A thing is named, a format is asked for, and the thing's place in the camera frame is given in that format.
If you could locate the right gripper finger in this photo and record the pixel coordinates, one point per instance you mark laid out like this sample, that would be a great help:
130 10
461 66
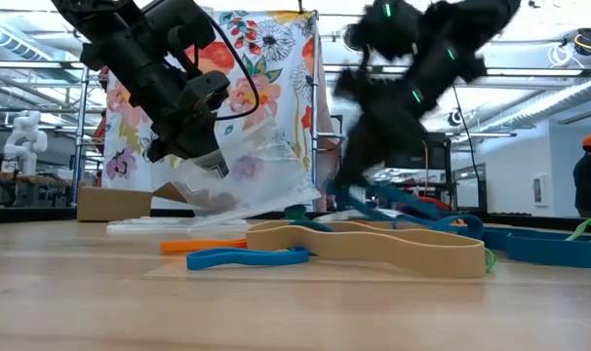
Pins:
359 163

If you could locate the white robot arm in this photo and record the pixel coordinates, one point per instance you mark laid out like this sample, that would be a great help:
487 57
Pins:
25 141

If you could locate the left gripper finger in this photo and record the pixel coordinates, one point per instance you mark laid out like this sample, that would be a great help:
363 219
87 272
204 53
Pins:
217 163
173 151

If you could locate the black monitor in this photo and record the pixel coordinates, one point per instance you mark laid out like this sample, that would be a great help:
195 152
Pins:
437 156

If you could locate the white floral cloth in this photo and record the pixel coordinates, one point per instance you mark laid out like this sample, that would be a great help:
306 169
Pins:
276 63

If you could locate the thin light blue rubber band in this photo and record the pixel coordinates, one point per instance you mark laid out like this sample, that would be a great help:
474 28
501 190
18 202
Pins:
247 257

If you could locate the background workbench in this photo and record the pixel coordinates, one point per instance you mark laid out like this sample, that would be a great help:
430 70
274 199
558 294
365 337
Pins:
32 178

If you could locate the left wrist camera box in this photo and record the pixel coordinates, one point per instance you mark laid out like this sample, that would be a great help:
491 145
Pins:
205 92

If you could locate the black table frame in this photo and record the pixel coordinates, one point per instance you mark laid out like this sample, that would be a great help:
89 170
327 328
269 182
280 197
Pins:
32 214

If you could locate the large tan rubber band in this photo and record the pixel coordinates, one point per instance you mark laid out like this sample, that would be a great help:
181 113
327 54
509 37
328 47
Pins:
373 253

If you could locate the person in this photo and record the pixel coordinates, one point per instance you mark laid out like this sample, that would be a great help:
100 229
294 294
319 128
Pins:
590 175

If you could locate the orange rubber band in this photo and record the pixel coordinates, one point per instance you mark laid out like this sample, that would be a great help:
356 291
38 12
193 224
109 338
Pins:
203 245

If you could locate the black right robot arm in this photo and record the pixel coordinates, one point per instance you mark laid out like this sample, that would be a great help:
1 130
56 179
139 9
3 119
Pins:
446 49

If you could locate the white wall panel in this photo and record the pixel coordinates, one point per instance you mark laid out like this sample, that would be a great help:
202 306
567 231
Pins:
538 190

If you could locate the green rubber band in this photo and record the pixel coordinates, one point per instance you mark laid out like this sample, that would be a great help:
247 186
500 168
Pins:
490 261
576 230

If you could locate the round black ceiling fixture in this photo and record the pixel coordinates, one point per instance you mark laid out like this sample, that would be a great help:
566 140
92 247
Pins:
455 118

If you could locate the black red work glove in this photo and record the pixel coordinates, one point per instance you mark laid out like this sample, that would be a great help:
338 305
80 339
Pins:
432 201

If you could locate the open cardboard box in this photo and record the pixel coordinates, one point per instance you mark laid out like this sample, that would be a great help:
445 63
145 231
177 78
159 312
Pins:
110 205

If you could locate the wide dark blue rubber band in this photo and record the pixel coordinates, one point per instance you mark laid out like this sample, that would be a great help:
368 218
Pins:
544 253

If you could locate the clear plastic zip bag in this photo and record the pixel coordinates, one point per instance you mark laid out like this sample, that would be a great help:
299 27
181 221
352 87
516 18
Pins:
349 215
276 180

